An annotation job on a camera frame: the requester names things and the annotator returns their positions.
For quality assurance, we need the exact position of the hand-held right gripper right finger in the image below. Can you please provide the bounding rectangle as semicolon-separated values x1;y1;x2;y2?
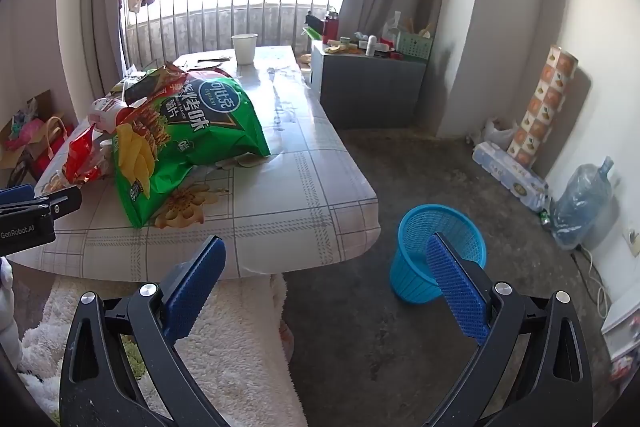
424;232;595;427

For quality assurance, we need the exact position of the red thermos bottle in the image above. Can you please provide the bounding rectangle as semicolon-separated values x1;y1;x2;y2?
322;7;341;44

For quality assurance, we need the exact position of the metal window railing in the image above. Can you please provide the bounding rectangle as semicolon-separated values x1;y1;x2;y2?
122;0;348;62

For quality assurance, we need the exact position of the red white snack packet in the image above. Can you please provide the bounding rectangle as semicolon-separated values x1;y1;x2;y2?
87;97;133;132

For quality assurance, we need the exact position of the white cable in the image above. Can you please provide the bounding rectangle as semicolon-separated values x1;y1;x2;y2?
575;244;611;320

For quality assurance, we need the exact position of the green potato chip bag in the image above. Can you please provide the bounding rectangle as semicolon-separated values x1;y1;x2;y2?
112;64;272;229

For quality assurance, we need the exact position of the white plastic bag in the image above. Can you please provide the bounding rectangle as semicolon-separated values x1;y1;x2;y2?
482;118;518;148

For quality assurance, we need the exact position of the green plastic basket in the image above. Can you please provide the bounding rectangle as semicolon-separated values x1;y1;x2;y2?
395;31;433;62

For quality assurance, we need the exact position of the blue plastic wastebasket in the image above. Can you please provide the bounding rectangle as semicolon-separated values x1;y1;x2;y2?
389;204;487;305

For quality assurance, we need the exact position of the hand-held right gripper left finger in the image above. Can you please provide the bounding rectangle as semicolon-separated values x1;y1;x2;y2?
59;235;232;427

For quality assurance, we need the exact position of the toilet paper pack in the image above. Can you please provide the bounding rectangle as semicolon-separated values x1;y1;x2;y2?
472;142;551;212

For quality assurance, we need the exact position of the clear plastic bag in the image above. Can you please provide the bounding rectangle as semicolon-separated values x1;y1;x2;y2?
382;11;403;38

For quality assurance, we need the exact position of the red snack bag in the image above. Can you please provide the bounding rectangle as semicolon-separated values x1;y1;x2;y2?
64;124;119;186

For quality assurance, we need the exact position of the large clear water jug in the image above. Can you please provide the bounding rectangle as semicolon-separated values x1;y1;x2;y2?
550;156;615;252

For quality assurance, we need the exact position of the white fluffy blanket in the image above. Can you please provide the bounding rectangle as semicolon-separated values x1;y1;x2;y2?
20;274;308;427

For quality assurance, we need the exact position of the grey cabinet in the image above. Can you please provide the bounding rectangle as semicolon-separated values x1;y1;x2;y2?
310;42;428;130

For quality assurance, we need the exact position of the cardboard box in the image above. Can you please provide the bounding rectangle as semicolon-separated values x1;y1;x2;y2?
0;89;53;170

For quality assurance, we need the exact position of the white paper cup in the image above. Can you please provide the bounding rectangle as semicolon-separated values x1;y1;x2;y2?
231;33;258;66

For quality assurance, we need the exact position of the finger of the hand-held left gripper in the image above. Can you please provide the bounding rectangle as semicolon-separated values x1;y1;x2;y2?
0;186;36;208
0;186;84;222

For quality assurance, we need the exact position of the white plastic drawer unit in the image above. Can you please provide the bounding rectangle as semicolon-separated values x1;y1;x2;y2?
600;282;640;388

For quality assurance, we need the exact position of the fruit patterned roll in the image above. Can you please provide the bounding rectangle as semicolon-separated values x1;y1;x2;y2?
506;46;580;168

